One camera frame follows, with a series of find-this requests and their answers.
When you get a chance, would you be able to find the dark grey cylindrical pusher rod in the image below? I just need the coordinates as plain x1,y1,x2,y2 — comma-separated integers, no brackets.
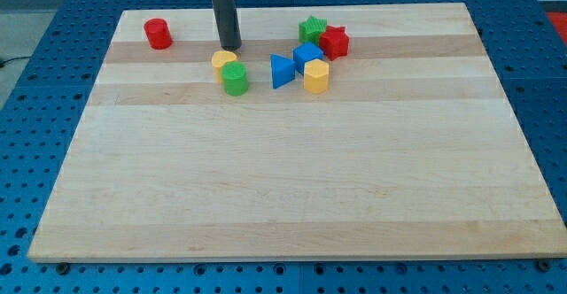
211,0,242,50

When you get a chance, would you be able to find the yellow hexagon block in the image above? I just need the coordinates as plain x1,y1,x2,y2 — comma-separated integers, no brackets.
304,59,330,94

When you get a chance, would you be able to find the green star block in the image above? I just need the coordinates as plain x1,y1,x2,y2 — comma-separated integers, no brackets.
299,16,327,45

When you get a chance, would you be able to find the red star block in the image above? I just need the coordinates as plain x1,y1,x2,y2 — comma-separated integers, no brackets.
319,26,350,61

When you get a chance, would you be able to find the yellow rounded block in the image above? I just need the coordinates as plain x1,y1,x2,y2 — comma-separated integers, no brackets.
211,50,238,83

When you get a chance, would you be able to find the red cylinder block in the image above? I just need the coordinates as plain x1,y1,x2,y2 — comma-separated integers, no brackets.
144,18,173,50

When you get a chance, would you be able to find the green cylinder block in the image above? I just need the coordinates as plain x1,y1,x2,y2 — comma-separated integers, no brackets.
221,61,249,97

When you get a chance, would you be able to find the blue triangle block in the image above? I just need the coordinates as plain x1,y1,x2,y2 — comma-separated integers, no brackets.
270,54,295,89

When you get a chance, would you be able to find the blue cube block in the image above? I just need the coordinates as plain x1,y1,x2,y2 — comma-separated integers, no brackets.
293,42,323,74

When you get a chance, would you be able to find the wooden board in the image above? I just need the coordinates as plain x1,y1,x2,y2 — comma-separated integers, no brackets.
27,3,566,263

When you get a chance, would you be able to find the black cable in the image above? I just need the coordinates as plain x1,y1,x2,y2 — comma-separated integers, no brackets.
0,55,31,69

